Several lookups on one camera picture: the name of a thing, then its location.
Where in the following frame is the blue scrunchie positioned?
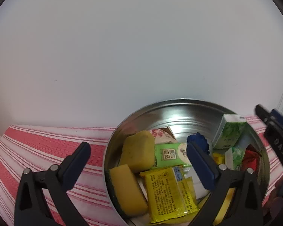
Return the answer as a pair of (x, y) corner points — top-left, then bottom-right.
(187, 132), (210, 155)

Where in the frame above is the green tea tissue pack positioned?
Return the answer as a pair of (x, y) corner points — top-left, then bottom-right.
(212, 114), (247, 150)

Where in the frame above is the right hand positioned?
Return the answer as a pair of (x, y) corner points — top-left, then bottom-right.
(263, 176), (283, 225)

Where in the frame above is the yellow snack packet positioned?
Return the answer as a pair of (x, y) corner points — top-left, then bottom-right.
(139, 166), (199, 225)
(212, 153), (225, 165)

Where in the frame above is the round metal cookie tin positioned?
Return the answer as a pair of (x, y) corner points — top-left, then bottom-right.
(104, 98), (270, 225)

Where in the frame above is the red white striped cloth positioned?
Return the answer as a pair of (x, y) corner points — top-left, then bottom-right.
(0, 116), (283, 225)

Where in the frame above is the plain yellow sponge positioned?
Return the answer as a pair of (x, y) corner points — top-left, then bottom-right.
(198, 188), (235, 225)

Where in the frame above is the yellow snack packet front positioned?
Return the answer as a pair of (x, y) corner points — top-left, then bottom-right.
(212, 153), (225, 165)

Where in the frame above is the red snack packet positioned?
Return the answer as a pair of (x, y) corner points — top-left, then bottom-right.
(241, 148), (261, 184)

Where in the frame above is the yellow green scrub sponge front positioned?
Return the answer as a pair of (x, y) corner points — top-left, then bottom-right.
(109, 164), (148, 217)

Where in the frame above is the pink floral snack packet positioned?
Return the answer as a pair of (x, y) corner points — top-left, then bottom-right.
(149, 127), (177, 144)

